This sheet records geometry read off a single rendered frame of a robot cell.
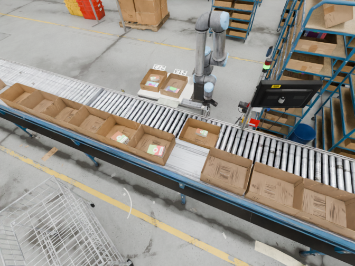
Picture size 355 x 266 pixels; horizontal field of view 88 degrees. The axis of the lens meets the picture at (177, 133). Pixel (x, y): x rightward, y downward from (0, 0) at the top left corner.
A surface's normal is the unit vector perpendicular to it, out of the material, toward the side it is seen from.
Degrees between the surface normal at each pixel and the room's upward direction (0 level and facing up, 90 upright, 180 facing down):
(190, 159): 0
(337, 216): 1
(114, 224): 0
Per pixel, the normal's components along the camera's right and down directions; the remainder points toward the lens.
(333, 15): -0.41, 0.76
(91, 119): -0.07, -0.59
